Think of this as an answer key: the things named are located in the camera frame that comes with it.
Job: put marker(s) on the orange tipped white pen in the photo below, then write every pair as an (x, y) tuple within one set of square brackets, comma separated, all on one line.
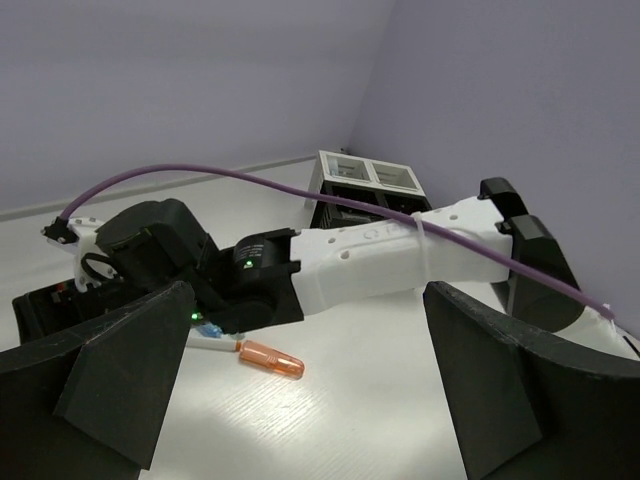
[(215, 344)]

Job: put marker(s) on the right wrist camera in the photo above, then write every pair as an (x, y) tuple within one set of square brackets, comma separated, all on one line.
[(78, 236)]

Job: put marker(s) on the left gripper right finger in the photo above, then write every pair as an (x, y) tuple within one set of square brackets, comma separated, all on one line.
[(527, 404)]

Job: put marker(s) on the light blue highlighter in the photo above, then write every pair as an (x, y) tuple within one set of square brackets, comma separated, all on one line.
[(209, 330)]

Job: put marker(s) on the orange highlighter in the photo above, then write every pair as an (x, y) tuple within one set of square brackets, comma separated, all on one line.
[(269, 359)]

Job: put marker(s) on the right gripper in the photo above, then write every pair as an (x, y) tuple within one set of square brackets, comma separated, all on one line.
[(54, 308)]

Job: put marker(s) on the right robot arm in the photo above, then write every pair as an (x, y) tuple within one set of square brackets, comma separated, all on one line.
[(282, 276)]

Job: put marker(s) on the black and white organizer box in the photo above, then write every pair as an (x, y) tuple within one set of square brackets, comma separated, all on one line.
[(392, 186)]

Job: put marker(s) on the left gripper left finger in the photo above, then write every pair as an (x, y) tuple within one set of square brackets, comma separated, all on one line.
[(89, 402)]

